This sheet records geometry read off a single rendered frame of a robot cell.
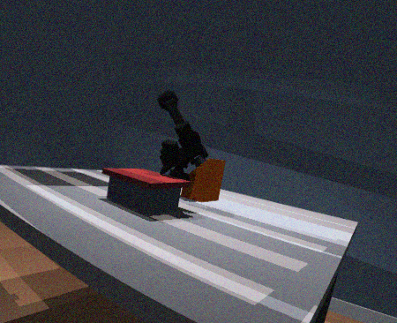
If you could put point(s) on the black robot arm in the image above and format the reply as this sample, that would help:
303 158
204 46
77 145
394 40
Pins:
187 137

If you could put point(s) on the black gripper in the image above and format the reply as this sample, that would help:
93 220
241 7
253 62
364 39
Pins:
178 157

